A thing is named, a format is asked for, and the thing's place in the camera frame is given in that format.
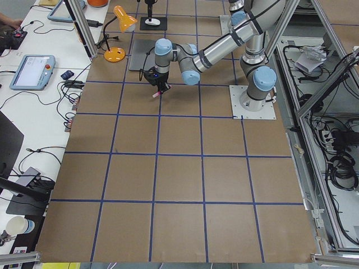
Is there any white computer mouse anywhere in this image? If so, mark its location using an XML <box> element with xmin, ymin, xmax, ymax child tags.
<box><xmin>145</xmin><ymin>18</ymin><xmax>160</xmax><ymax>26</ymax></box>

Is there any orange cylindrical bin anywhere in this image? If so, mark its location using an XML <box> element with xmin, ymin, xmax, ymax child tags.
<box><xmin>87</xmin><ymin>0</ymin><xmax>109</xmax><ymax>8</ymax></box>

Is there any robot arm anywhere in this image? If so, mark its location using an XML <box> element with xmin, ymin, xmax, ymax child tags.
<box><xmin>143</xmin><ymin>1</ymin><xmax>286</xmax><ymax>98</ymax></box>
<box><xmin>145</xmin><ymin>0</ymin><xmax>157</xmax><ymax>21</ymax></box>

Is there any blue teach pendant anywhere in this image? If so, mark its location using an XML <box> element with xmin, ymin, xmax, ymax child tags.
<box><xmin>10</xmin><ymin>54</ymin><xmax>56</xmax><ymax>91</ymax></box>
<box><xmin>47</xmin><ymin>1</ymin><xmax>72</xmax><ymax>23</ymax></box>

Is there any black power adapter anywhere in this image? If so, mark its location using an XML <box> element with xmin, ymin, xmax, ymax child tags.
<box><xmin>86</xmin><ymin>19</ymin><xmax>103</xmax><ymax>27</ymax></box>

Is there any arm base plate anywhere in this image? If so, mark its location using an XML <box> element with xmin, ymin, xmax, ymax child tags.
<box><xmin>229</xmin><ymin>85</ymin><xmax>277</xmax><ymax>120</ymax></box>

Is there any dark blue pouch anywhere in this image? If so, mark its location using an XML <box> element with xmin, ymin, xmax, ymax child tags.
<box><xmin>61</xmin><ymin>70</ymin><xmax>74</xmax><ymax>80</ymax></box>

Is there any orange desk lamp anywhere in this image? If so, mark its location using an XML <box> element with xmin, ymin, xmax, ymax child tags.
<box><xmin>102</xmin><ymin>5</ymin><xmax>139</xmax><ymax>63</ymax></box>

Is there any pink highlighter pen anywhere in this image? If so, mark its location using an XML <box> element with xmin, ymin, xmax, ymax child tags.
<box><xmin>152</xmin><ymin>91</ymin><xmax>162</xmax><ymax>98</ymax></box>

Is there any lamp power cable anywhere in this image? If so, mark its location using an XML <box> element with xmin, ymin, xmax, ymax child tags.
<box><xmin>95</xmin><ymin>35</ymin><xmax>122</xmax><ymax>51</ymax></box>

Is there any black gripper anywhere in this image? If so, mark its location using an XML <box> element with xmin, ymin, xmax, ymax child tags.
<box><xmin>143</xmin><ymin>67</ymin><xmax>170</xmax><ymax>91</ymax></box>

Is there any white paper cup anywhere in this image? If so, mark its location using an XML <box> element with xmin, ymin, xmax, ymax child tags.
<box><xmin>5</xmin><ymin>216</ymin><xmax>35</xmax><ymax>236</ymax></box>

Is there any silver laptop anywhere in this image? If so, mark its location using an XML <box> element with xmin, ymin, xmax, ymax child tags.
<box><xmin>129</xmin><ymin>39</ymin><xmax>155</xmax><ymax>71</ymax></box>

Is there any black mousepad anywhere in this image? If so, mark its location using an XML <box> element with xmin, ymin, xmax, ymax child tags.
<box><xmin>140</xmin><ymin>17</ymin><xmax>167</xmax><ymax>31</ymax></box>

